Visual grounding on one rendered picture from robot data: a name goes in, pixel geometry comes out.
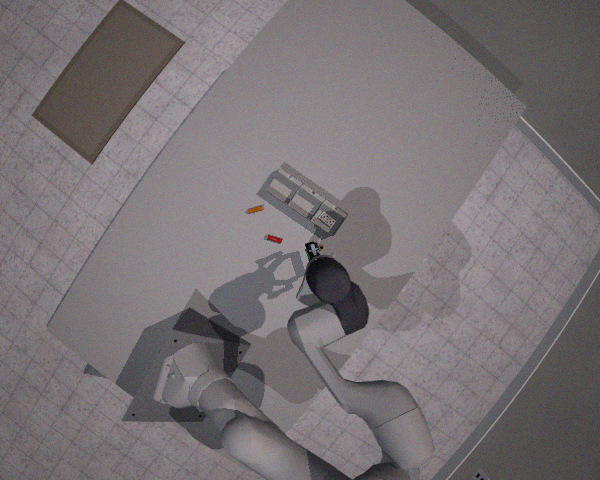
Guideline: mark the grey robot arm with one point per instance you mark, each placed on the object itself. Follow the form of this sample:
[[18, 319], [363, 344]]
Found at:
[[194, 376]]

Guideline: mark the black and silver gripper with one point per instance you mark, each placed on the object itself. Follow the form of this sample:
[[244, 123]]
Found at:
[[312, 249]]

